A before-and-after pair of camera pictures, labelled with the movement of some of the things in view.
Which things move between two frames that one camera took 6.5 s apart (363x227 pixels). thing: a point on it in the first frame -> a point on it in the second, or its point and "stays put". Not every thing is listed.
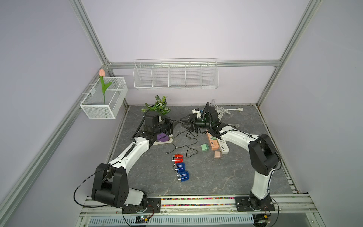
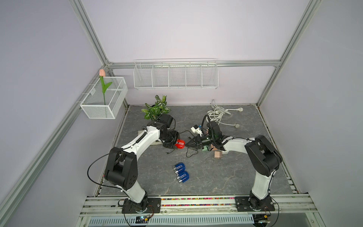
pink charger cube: x=218 y=154 stays put
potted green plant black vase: x=159 y=106 stays put
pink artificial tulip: x=105 y=87 stays put
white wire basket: x=105 y=97 stays put
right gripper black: x=191 y=120 -> x=198 y=139
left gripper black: x=169 y=123 -> x=170 y=145
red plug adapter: x=177 y=158 -> x=180 y=144
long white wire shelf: x=176 y=74 stays put
